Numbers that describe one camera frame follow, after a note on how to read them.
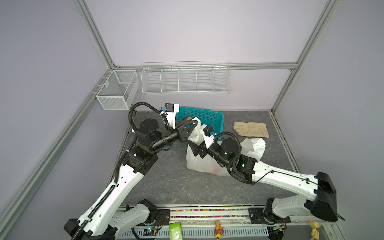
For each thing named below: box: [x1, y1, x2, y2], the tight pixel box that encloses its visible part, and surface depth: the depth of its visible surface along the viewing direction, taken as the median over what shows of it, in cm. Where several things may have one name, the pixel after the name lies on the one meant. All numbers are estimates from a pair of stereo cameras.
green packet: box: [169, 222, 183, 240], surface depth 70 cm
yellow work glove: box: [233, 121, 270, 138], surface depth 111 cm
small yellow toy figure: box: [309, 220, 321, 240], surface depth 70 cm
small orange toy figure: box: [215, 220, 224, 240], surface depth 70 cm
